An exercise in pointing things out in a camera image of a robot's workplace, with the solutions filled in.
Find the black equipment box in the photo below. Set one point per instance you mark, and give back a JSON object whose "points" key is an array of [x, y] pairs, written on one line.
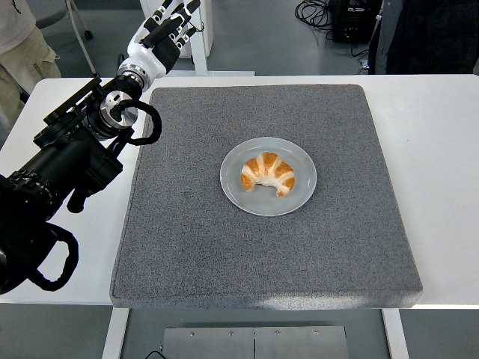
{"points": [[355, 22]]}

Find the chair with caster leg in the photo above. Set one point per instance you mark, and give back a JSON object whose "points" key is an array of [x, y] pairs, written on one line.
{"points": [[50, 11]]}

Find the grey speckled mat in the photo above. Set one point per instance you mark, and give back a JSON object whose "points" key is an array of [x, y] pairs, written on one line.
{"points": [[262, 258]]}

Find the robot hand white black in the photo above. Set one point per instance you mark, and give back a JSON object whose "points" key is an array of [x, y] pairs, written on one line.
{"points": [[149, 56]]}

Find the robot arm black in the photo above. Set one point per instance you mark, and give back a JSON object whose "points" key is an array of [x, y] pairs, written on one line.
{"points": [[67, 157]]}

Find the white table leg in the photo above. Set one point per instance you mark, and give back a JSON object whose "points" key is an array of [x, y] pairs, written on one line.
{"points": [[114, 333], [396, 333]]}

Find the person in dark clothes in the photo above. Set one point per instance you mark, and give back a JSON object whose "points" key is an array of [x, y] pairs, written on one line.
{"points": [[430, 37]]}

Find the grey metal plate with screws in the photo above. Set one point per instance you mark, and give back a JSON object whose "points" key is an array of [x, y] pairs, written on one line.
{"points": [[254, 344]]}

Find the white cabinet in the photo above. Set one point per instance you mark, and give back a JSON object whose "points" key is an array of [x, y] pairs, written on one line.
{"points": [[207, 22]]}

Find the round grey plate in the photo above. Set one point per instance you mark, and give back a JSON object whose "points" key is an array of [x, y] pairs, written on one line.
{"points": [[232, 187]]}

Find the person in light clothes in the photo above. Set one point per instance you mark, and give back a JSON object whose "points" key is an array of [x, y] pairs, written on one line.
{"points": [[15, 37]]}

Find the golden croissant bread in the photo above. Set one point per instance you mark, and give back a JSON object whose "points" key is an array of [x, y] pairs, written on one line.
{"points": [[267, 172]]}

